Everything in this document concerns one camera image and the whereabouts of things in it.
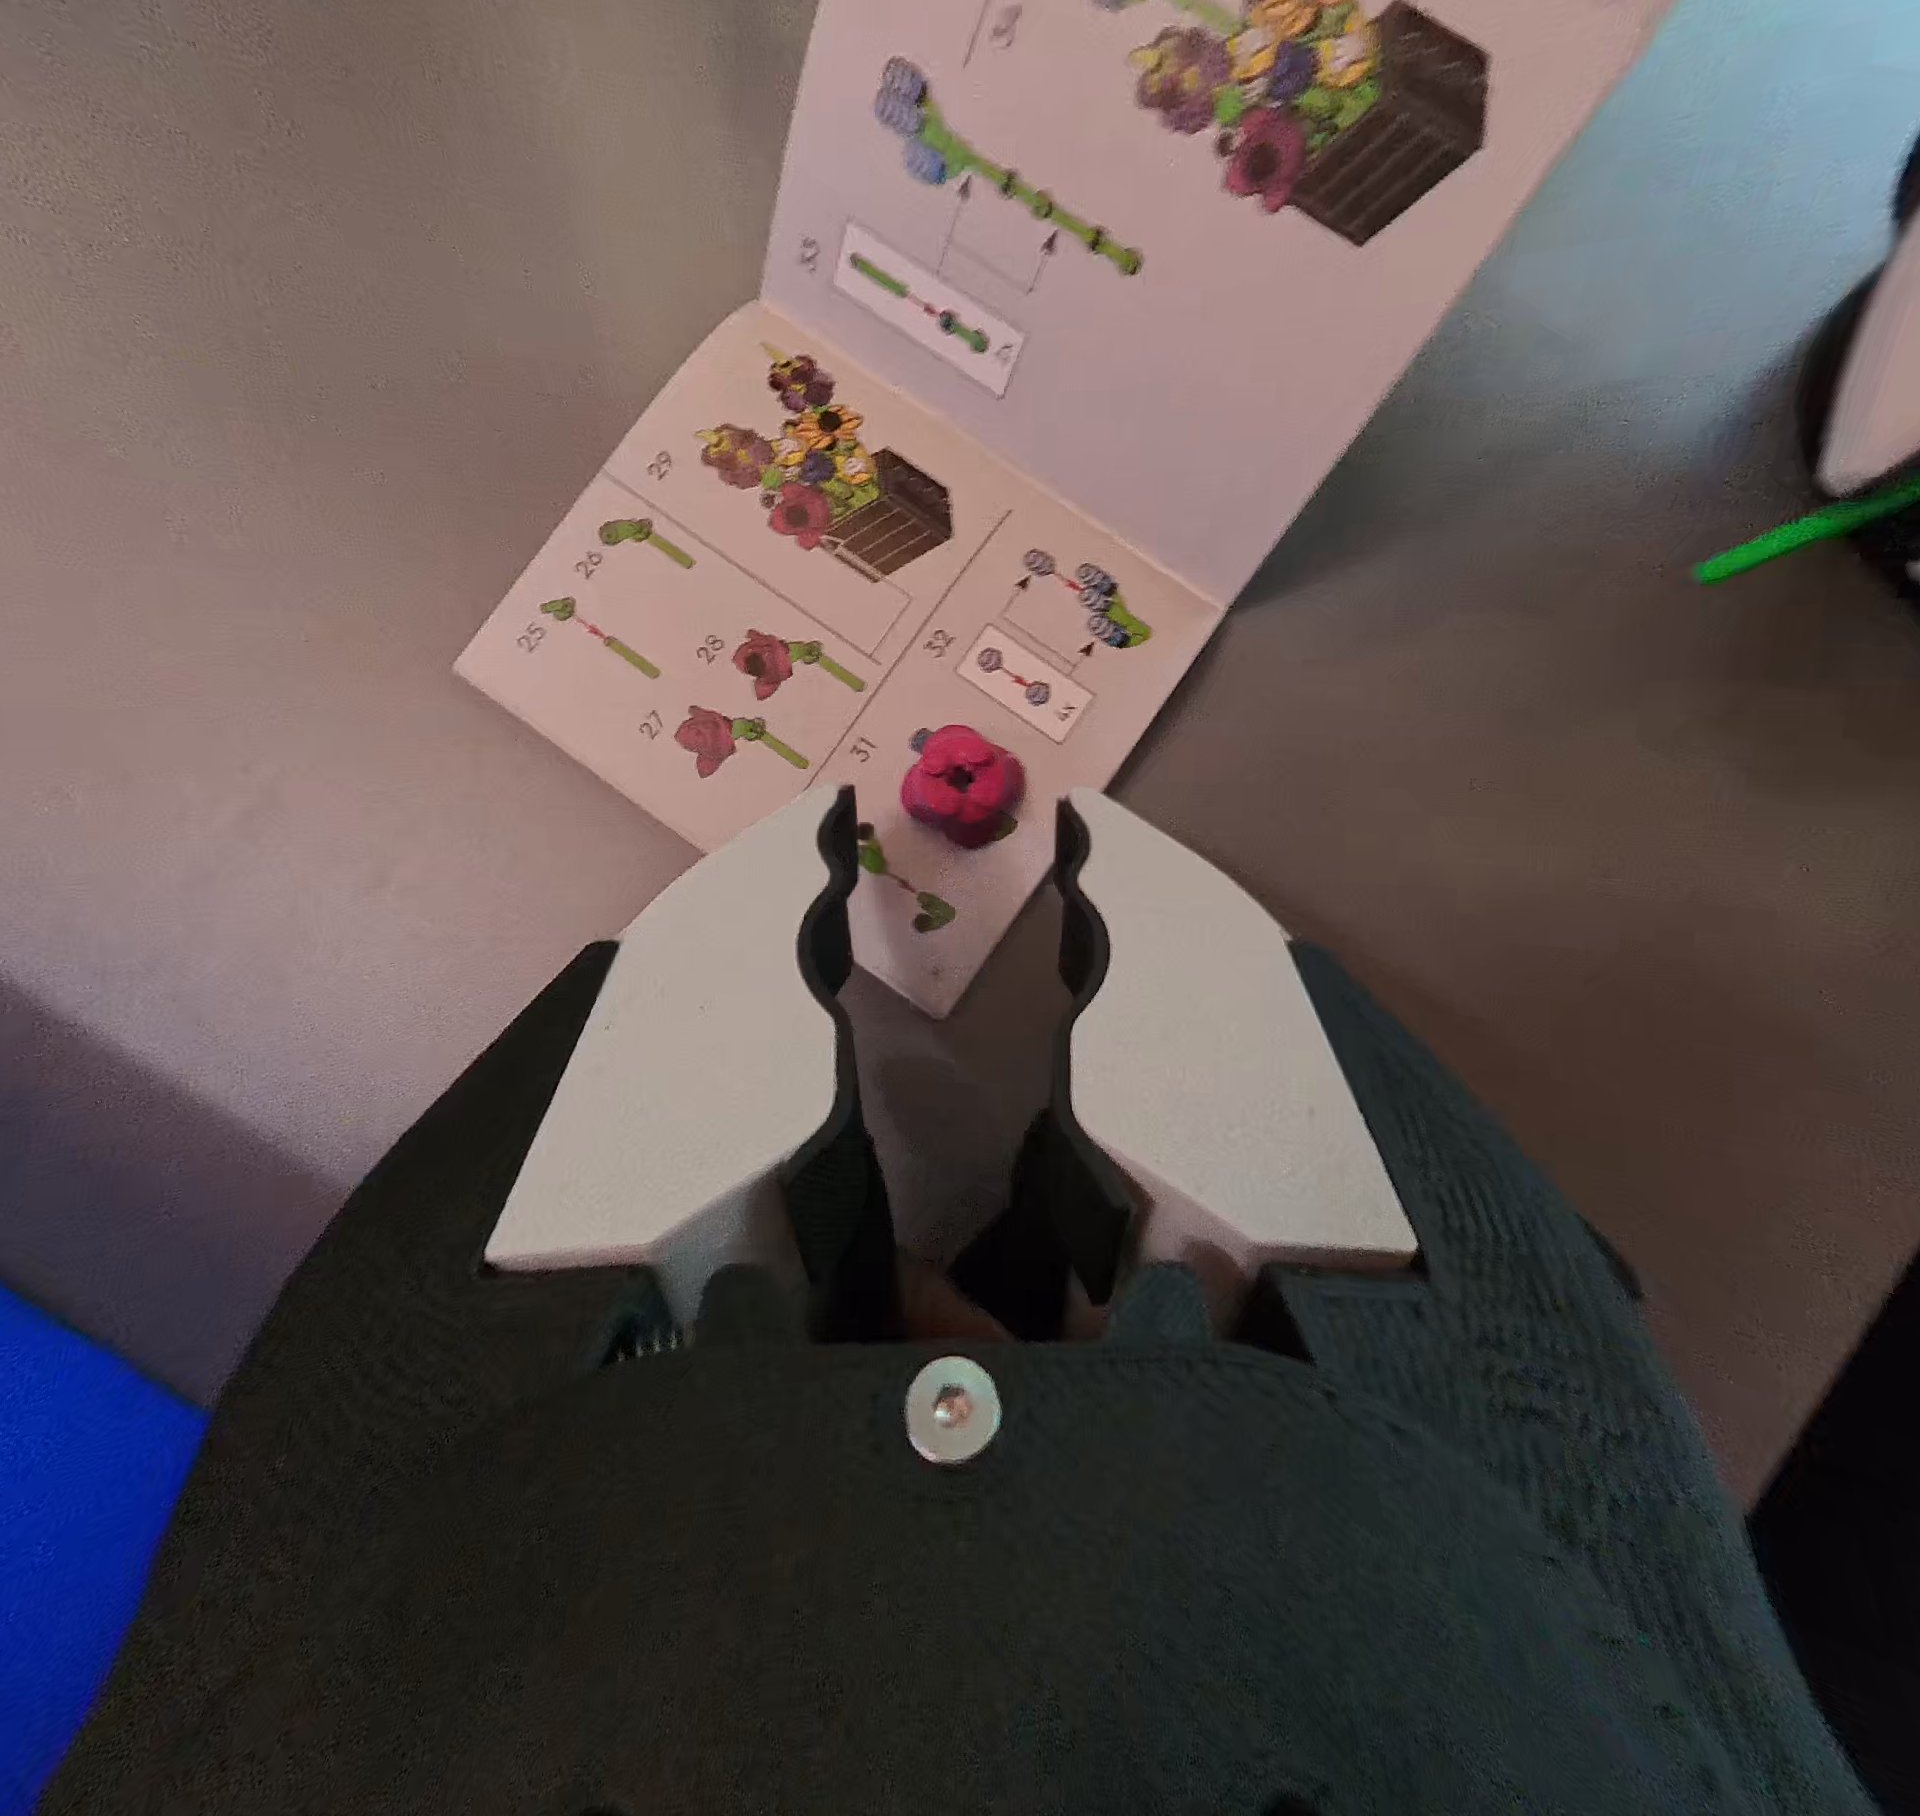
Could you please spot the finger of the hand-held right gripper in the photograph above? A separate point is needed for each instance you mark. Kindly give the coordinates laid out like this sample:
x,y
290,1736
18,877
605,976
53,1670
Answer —
x,y
1885,393

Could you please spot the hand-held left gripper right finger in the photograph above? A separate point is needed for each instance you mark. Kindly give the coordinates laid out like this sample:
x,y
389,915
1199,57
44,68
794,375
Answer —
x,y
1231,1083

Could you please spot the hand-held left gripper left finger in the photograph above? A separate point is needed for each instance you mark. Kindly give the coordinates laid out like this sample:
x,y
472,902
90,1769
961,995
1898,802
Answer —
x,y
675,1098

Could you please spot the green lego stem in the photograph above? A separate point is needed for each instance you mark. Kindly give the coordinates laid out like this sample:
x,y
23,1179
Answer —
x,y
1801,533

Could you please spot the magenta lego flower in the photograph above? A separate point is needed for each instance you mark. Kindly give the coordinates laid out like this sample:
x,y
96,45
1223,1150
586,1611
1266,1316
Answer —
x,y
965,779

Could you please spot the large blue plastic bin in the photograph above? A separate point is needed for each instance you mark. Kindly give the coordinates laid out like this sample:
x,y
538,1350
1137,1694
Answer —
x,y
76,1532

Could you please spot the lego instruction booklet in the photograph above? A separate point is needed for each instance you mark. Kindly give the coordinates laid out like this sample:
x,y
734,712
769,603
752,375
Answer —
x,y
1141,407

